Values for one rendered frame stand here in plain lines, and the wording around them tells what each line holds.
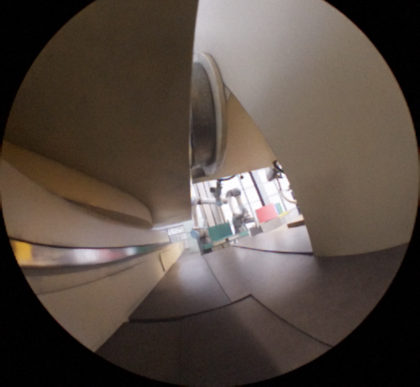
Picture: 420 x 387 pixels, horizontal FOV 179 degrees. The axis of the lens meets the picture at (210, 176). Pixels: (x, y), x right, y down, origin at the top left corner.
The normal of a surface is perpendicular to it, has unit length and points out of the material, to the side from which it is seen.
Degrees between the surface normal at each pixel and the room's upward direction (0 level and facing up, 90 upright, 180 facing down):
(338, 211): 90
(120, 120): 180
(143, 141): 180
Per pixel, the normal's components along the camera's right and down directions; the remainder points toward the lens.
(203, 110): 0.29, 0.35
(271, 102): -0.95, 0.21
